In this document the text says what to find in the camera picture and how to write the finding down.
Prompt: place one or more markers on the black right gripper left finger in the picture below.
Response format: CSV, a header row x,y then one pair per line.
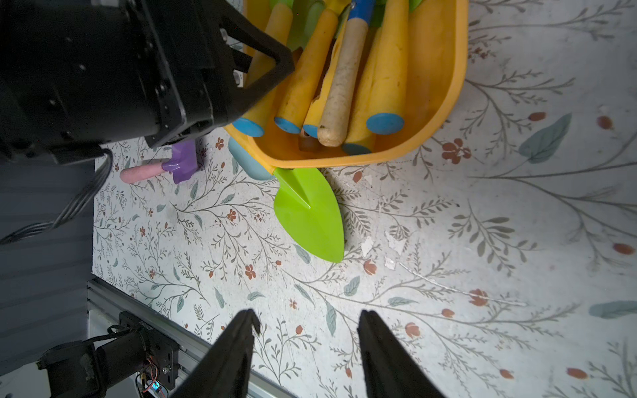
x,y
223,368

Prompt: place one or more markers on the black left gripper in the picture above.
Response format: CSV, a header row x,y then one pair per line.
x,y
76,75

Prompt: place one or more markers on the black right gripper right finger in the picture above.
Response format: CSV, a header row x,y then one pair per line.
x,y
389,370

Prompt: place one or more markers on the purple shovel pink handle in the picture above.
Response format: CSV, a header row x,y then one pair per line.
x,y
182,165

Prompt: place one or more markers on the light green trowel wooden handle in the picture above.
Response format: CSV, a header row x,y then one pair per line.
x,y
254,121

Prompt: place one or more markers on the bright green shovel yellow handle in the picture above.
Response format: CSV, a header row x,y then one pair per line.
x,y
387,103

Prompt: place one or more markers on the light blue toy shovel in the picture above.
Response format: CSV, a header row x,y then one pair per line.
x,y
249,165

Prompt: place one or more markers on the yellow plastic storage box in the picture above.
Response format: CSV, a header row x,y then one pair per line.
x,y
433,99

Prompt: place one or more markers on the floral patterned table mat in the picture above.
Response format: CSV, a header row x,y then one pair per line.
x,y
501,252

